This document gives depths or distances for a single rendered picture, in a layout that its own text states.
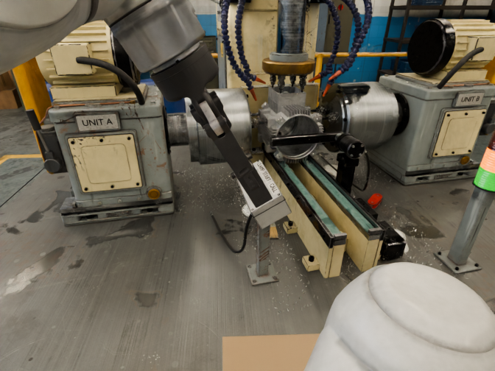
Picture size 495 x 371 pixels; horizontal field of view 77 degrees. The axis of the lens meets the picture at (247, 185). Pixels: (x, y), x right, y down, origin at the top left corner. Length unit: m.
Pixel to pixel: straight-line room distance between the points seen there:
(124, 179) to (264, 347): 0.65
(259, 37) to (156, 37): 0.98
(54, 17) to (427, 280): 0.35
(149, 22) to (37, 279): 0.75
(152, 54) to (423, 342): 0.35
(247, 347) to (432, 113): 1.00
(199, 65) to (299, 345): 0.46
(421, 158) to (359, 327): 1.09
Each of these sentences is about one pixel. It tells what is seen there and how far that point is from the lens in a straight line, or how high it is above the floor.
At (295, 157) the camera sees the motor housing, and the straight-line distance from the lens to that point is 1.12.
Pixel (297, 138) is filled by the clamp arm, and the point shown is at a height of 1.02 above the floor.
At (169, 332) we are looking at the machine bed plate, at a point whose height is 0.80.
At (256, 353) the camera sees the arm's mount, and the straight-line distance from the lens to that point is 0.57.
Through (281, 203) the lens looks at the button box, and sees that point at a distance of 0.61.
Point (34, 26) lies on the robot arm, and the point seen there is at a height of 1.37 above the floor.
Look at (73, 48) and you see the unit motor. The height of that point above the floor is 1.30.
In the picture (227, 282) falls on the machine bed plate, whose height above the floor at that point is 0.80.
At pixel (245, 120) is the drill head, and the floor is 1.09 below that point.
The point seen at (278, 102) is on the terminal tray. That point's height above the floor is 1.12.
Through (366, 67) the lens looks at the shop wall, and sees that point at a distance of 6.83.
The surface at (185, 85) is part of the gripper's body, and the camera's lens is 0.37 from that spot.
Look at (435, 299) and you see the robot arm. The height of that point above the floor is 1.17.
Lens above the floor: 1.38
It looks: 29 degrees down
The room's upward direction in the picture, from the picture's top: straight up
